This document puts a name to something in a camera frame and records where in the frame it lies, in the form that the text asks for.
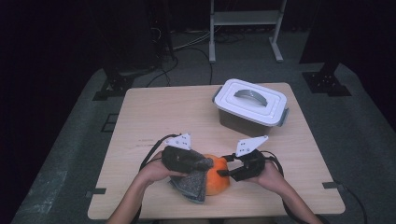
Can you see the grey fluffy cloth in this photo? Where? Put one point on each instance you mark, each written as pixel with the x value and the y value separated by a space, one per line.
pixel 193 186

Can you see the clear brown storage box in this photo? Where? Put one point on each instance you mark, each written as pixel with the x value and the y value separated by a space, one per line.
pixel 243 126

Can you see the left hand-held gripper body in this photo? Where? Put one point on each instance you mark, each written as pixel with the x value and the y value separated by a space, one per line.
pixel 179 160

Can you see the black stand base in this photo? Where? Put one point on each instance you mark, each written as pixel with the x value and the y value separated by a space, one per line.
pixel 325 82
pixel 116 84

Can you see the dark equipment rack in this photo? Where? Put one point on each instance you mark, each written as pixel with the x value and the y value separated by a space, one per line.
pixel 160 28

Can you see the orange plush toy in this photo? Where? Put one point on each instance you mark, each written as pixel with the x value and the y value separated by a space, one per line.
pixel 218 185

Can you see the white metal stand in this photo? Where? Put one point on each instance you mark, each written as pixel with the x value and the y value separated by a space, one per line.
pixel 246 18

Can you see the person's right hand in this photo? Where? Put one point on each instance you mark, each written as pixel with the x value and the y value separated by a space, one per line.
pixel 272 180

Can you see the black tape strip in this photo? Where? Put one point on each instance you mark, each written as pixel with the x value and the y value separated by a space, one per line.
pixel 331 185
pixel 98 191

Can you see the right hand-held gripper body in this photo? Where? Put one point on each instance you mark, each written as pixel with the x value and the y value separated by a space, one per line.
pixel 252 165

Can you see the person's left hand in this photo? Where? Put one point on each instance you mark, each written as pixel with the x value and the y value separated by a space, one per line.
pixel 152 171

